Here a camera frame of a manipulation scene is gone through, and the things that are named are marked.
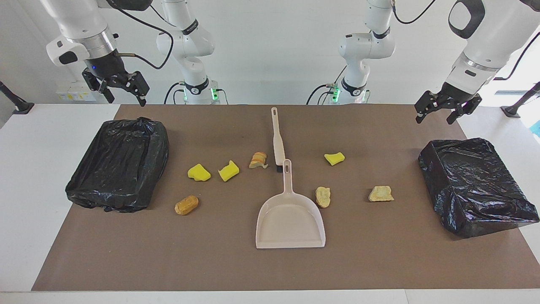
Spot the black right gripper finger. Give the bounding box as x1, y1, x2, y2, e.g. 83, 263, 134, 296
119, 71, 151, 107
82, 68, 115, 104

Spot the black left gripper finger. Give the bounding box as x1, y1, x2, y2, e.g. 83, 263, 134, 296
414, 90, 446, 125
446, 95, 483, 125

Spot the toast slice piece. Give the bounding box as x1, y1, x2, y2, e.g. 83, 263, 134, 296
368, 185, 395, 202

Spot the brown bread roll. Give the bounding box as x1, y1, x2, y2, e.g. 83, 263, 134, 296
174, 195, 200, 216

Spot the pale lumpy bread piece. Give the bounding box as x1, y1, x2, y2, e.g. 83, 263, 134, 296
315, 186, 332, 209

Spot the striped croissant piece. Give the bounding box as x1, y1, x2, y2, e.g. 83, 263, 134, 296
248, 152, 269, 170

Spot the beige hand brush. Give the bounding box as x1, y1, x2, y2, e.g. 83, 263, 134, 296
270, 107, 286, 173

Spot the beige plastic dustpan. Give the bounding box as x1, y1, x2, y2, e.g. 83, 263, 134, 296
255, 159, 326, 249

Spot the black bag lined bin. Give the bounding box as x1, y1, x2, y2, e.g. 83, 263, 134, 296
65, 117, 170, 213
418, 137, 540, 239

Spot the black stand foot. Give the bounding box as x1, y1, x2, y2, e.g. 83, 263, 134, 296
0, 81, 35, 115
501, 81, 540, 118

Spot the brown table mat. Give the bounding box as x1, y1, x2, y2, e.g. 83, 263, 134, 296
32, 104, 540, 292

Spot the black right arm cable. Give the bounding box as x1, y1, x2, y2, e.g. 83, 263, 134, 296
108, 0, 175, 70

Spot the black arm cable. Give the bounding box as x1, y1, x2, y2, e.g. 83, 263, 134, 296
391, 0, 540, 81
108, 0, 175, 70

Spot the white wall socket box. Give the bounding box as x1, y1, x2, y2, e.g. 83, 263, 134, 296
56, 81, 101, 102

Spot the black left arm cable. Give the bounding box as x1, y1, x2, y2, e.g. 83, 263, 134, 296
391, 0, 540, 81

